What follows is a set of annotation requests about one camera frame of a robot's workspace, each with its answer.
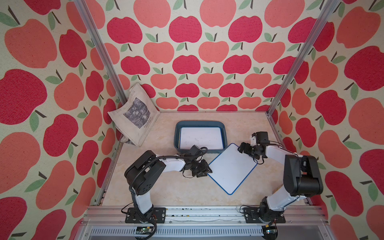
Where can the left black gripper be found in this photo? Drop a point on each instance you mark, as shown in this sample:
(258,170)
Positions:
(204,169)

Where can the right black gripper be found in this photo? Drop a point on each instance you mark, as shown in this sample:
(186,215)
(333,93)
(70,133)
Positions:
(246,151)

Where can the blue-framed whiteboard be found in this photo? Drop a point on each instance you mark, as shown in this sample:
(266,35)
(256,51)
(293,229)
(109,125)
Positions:
(209,137)
(231,168)

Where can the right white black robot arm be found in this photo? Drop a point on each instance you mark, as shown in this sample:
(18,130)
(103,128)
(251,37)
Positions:
(301,179)

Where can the teal plastic storage box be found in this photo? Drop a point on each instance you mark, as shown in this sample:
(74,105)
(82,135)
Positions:
(199,124)

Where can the beige printed canvas bag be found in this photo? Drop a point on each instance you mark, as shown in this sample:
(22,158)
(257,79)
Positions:
(136,117)

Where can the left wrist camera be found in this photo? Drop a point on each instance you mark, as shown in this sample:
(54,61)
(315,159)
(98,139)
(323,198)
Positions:
(195,152)

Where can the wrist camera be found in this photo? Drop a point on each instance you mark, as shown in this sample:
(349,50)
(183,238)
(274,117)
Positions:
(195,152)
(260,138)

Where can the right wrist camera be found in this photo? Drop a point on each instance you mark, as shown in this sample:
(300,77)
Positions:
(260,138)

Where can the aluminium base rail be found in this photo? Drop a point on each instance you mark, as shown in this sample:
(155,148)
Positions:
(203,223)

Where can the right aluminium frame post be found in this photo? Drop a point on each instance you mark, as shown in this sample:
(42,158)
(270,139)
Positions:
(319,25)

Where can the aluminium frame post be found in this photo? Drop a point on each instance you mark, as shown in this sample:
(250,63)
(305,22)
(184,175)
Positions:
(86,16)
(319,25)

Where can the left aluminium frame post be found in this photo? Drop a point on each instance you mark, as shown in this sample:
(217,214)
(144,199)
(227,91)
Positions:
(86,16)

